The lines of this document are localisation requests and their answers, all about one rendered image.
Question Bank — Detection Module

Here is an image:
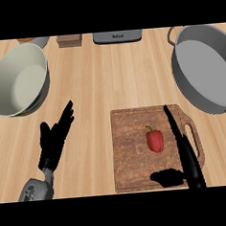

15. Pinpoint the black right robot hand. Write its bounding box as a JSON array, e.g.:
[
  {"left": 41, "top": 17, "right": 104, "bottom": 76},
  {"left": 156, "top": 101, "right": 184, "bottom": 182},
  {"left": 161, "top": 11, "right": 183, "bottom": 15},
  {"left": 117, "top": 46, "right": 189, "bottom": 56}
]
[{"left": 145, "top": 102, "right": 208, "bottom": 192}]

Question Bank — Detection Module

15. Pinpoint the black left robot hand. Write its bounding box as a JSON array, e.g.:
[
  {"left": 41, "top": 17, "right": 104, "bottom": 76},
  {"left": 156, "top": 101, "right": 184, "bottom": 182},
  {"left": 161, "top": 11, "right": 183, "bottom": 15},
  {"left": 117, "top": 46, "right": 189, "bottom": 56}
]
[{"left": 33, "top": 99, "right": 79, "bottom": 173}]

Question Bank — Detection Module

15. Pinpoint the red bell pepper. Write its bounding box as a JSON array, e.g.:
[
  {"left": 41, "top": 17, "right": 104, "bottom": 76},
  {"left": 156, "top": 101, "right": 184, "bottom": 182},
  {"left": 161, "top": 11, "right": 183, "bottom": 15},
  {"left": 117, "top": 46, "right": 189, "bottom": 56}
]
[{"left": 144, "top": 124, "right": 165, "bottom": 154}]

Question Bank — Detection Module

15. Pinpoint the brown wooden cutting board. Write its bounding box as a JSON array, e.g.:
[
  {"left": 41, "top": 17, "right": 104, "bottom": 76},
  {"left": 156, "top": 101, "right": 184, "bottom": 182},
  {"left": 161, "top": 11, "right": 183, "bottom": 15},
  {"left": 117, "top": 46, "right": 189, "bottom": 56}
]
[{"left": 109, "top": 102, "right": 208, "bottom": 194}]

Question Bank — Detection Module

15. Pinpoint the grey metal pot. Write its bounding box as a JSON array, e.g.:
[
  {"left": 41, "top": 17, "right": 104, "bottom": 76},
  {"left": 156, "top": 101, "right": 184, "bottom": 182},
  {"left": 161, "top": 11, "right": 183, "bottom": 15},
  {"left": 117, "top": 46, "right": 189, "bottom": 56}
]
[{"left": 166, "top": 21, "right": 226, "bottom": 123}]

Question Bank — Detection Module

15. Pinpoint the pale green bowl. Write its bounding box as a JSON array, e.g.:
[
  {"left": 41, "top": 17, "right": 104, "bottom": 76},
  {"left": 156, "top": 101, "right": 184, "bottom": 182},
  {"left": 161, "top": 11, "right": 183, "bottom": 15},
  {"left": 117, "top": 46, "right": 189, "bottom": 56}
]
[{"left": 0, "top": 41, "right": 54, "bottom": 119}]

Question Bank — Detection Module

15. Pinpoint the small grey bowl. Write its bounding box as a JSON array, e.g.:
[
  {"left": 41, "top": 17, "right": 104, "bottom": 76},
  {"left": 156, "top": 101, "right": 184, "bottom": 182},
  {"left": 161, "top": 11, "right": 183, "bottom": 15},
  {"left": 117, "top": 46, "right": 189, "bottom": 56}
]
[{"left": 16, "top": 35, "right": 52, "bottom": 52}]

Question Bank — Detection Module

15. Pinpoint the brown wooden block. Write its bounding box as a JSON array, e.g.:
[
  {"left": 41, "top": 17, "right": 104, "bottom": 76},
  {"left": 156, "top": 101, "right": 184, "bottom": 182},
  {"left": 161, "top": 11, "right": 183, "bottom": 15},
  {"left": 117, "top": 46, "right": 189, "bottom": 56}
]
[{"left": 55, "top": 33, "right": 82, "bottom": 49}]

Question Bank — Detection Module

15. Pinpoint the dark grey flat appliance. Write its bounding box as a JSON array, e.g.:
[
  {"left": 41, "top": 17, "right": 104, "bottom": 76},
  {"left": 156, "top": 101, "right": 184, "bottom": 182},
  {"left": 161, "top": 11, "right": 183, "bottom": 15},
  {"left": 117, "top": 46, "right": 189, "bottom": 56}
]
[{"left": 91, "top": 28, "right": 144, "bottom": 46}]

